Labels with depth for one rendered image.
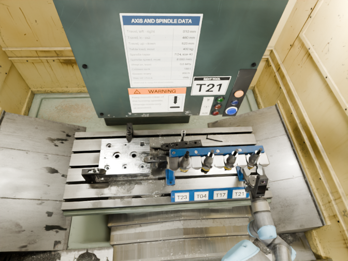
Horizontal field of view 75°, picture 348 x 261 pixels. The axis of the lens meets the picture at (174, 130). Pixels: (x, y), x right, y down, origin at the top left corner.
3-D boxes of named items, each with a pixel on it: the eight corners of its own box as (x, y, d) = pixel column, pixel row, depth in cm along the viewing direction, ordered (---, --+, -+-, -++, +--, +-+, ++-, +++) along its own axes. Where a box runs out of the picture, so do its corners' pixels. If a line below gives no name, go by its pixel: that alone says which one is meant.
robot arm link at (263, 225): (256, 240, 102) (262, 238, 94) (249, 214, 107) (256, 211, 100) (273, 238, 102) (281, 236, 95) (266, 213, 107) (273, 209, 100)
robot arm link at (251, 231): (261, 247, 110) (270, 245, 101) (242, 229, 114) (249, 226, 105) (270, 234, 113) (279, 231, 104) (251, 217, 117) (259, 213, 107)
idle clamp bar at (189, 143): (201, 150, 148) (202, 145, 143) (161, 155, 145) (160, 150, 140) (199, 144, 151) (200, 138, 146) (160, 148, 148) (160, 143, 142)
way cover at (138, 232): (255, 254, 143) (264, 251, 129) (107, 265, 135) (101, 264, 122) (243, 205, 159) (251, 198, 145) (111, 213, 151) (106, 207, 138)
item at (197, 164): (202, 170, 108) (203, 169, 107) (191, 170, 108) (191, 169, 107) (200, 156, 112) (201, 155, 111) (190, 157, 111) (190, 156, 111)
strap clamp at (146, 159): (166, 168, 141) (167, 157, 128) (145, 169, 139) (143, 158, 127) (166, 163, 142) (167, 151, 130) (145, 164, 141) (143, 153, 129)
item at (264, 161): (270, 166, 111) (270, 165, 110) (259, 167, 110) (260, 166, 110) (265, 153, 114) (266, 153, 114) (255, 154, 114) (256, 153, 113)
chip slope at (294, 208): (302, 232, 151) (325, 225, 129) (197, 240, 145) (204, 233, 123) (263, 121, 199) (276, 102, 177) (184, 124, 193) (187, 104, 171)
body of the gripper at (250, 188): (242, 180, 116) (247, 205, 110) (247, 174, 108) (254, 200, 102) (256, 179, 116) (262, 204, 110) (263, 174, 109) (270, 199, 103)
